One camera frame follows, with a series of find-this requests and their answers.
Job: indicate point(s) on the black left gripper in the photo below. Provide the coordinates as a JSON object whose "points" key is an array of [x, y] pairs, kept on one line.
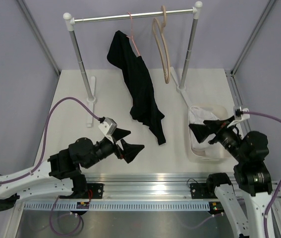
{"points": [[129, 151]]}

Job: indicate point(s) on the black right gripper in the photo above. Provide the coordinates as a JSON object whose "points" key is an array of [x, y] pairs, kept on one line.
{"points": [[202, 131]]}

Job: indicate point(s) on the beige wooden hanger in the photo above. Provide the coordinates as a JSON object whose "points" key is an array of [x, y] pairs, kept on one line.
{"points": [[158, 33]]}

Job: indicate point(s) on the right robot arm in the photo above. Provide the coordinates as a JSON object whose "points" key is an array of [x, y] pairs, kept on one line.
{"points": [[250, 173]]}

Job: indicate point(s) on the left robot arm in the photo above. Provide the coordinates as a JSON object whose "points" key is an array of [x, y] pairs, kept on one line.
{"points": [[60, 175]]}

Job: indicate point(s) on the black t shirt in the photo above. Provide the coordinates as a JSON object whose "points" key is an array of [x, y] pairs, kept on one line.
{"points": [[139, 84]]}

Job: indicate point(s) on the white plastic bin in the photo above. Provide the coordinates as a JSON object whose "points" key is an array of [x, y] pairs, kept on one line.
{"points": [[197, 156]]}

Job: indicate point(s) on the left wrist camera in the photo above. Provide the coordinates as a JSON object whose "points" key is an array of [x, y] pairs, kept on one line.
{"points": [[107, 126]]}

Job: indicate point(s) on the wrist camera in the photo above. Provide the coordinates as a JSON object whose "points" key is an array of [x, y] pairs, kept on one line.
{"points": [[241, 113], [107, 126]]}

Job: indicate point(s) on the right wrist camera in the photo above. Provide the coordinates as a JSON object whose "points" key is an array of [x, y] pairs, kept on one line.
{"points": [[241, 113]]}

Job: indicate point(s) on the aluminium rail base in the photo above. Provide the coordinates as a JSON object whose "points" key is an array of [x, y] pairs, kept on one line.
{"points": [[146, 187]]}

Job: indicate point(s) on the white slotted cable duct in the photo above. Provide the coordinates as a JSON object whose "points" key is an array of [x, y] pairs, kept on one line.
{"points": [[119, 206]]}

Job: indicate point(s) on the pink wire hanger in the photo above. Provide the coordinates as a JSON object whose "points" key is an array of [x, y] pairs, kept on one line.
{"points": [[131, 36]]}

